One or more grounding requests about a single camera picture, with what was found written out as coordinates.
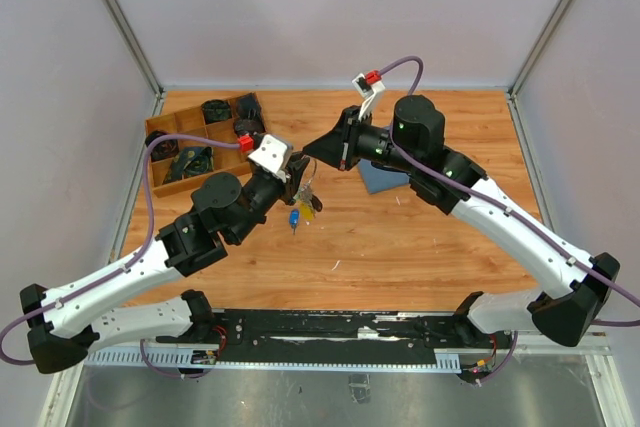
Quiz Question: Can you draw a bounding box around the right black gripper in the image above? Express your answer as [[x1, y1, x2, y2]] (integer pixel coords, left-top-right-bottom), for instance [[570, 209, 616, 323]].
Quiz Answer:
[[303, 105, 420, 173]]

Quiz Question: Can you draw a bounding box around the large keyring with tagged keys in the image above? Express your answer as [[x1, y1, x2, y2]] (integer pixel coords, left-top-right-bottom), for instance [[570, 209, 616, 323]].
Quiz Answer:
[[294, 160, 323, 222]]

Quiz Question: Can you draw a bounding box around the key with dark blue tag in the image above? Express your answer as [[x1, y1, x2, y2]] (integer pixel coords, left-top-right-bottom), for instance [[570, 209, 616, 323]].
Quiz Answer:
[[288, 208, 300, 234]]

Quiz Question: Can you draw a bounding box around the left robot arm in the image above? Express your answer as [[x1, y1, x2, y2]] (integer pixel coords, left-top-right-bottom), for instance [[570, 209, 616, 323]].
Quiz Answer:
[[20, 152, 309, 374]]

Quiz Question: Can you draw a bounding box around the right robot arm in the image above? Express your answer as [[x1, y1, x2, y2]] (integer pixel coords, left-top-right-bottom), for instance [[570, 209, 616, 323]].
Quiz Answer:
[[303, 95, 620, 347]]

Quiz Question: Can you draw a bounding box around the folded blue towel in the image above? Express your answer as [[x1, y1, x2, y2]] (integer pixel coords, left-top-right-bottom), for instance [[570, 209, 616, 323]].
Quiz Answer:
[[357, 160, 409, 195]]

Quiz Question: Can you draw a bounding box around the rolled brown-black tie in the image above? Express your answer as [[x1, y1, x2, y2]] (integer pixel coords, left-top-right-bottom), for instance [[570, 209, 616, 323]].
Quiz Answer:
[[233, 119, 265, 137]]

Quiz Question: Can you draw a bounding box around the rolled black tie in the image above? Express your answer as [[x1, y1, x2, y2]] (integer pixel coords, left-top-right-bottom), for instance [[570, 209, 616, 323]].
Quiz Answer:
[[236, 92, 262, 120]]

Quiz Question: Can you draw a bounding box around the rolled dark tie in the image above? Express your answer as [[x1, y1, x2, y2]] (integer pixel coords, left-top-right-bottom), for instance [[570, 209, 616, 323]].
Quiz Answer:
[[201, 99, 232, 124]]

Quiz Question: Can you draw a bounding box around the blue green patterned tie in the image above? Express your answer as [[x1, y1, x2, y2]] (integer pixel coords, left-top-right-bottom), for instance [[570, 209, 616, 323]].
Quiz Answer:
[[162, 147, 214, 184]]

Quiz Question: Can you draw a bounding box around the wooden compartment tray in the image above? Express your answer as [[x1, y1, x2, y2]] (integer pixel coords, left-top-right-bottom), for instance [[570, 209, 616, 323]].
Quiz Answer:
[[145, 92, 267, 197]]

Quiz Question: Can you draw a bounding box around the rolled tie with red pattern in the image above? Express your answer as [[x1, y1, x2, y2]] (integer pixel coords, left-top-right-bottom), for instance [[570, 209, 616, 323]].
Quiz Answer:
[[145, 130, 179, 162]]

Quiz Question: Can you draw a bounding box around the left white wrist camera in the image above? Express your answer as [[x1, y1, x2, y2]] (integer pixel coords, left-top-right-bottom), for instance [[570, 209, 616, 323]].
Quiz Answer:
[[248, 134, 293, 182]]

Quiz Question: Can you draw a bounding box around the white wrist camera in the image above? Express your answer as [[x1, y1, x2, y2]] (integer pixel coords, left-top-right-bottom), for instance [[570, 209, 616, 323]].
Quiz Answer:
[[248, 134, 293, 182], [352, 70, 386, 121]]

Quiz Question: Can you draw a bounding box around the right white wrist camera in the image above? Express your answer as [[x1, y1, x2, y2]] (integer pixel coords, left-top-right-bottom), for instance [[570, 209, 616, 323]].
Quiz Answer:
[[352, 70, 386, 121]]

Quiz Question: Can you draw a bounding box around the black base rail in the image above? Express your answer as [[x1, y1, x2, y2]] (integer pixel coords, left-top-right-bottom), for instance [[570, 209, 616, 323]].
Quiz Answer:
[[155, 309, 512, 367]]

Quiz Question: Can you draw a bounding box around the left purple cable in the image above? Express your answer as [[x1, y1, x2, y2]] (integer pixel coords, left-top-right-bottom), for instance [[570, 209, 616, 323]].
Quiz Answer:
[[0, 132, 251, 381]]

